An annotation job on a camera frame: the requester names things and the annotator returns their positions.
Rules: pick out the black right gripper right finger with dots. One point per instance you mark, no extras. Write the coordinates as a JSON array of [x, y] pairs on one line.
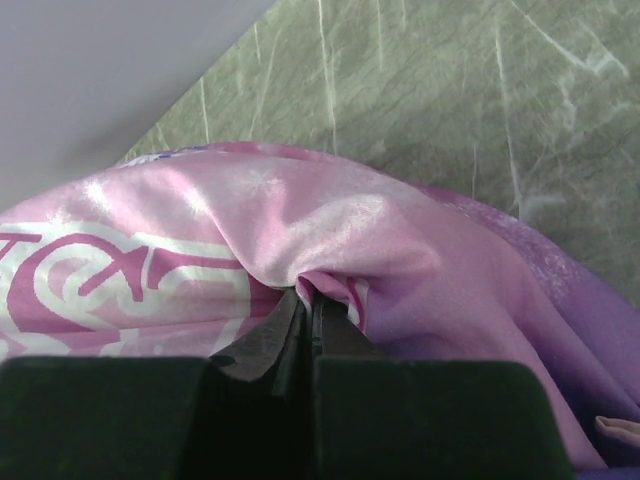
[[333, 334]]

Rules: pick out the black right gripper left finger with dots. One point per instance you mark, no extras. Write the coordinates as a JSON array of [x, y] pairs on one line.
[[263, 362]]

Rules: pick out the pink purple pillowcase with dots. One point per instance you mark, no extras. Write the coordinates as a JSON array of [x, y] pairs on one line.
[[181, 253]]

